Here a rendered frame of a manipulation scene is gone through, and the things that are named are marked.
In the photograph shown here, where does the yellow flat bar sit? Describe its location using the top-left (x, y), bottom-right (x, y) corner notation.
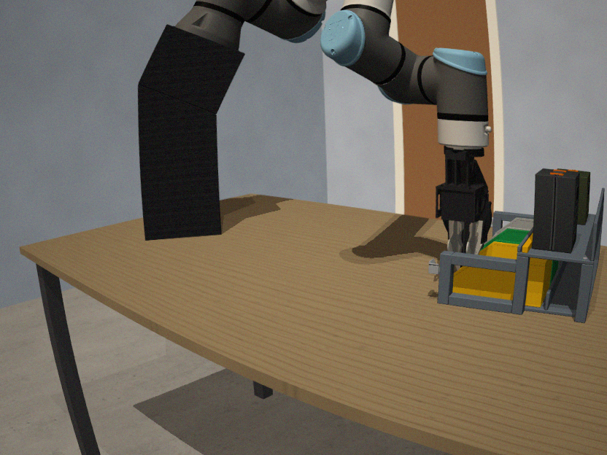
top-left (522, 233), bottom-right (533, 253)

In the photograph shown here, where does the grey metal rack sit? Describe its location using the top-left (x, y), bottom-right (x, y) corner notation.
top-left (428, 188), bottom-right (605, 323)

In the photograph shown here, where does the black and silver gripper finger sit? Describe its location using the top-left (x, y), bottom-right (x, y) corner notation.
top-left (443, 220), bottom-right (464, 253)
top-left (466, 201), bottom-right (492, 254)

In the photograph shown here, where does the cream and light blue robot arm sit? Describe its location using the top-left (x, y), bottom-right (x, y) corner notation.
top-left (175, 0), bottom-right (492, 150)

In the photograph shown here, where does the yellow bin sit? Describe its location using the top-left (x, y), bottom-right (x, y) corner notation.
top-left (453, 241), bottom-right (552, 308)

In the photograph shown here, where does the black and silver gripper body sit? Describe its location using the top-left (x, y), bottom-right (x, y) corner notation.
top-left (436, 146), bottom-right (489, 223)

